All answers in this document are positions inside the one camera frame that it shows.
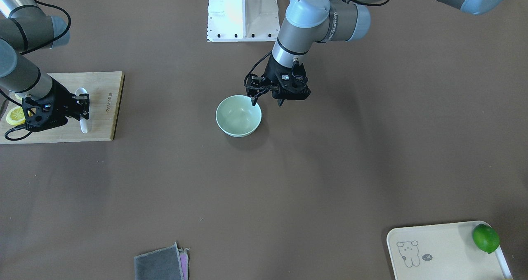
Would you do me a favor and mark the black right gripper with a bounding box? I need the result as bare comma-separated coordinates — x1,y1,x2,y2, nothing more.
22,79,90,133

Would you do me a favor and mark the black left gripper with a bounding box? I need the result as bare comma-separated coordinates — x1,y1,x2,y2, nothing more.
246,56,311,107

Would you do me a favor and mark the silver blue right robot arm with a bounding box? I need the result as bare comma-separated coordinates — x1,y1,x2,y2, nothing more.
0,0,90,133

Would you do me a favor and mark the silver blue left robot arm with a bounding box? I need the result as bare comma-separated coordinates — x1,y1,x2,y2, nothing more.
244,0,503,106

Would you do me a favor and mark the light green bowl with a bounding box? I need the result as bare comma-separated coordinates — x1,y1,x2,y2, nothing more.
215,95,262,137

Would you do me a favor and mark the bamboo cutting board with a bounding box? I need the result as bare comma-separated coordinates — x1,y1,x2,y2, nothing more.
0,71,125,145

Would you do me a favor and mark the lemon slice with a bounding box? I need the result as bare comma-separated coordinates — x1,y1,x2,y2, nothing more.
6,106,26,126

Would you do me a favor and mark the grey folded cloth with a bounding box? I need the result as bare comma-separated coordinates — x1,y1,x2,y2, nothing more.
134,242,190,280

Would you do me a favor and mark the cream plastic tray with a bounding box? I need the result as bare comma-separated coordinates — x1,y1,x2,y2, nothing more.
386,221,513,280

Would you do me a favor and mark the green lime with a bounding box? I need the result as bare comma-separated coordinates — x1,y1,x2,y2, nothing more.
472,224,500,254

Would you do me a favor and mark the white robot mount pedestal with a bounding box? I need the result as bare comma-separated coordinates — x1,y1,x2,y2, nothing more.
206,0,280,42

